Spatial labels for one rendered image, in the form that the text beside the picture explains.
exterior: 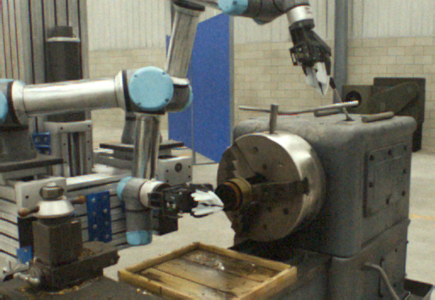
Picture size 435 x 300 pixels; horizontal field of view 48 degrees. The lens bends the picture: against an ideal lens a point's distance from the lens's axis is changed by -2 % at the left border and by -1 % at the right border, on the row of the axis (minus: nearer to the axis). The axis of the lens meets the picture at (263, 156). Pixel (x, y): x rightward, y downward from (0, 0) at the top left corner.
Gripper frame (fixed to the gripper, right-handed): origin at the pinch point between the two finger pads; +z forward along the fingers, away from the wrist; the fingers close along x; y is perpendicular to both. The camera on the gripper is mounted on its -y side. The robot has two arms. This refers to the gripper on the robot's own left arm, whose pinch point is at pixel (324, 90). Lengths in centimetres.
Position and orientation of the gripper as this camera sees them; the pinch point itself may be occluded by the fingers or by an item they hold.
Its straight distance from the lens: 144.7
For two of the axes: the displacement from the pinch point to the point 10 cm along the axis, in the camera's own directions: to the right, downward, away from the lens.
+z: 2.5, 9.7, -0.4
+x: 7.7, -2.3, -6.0
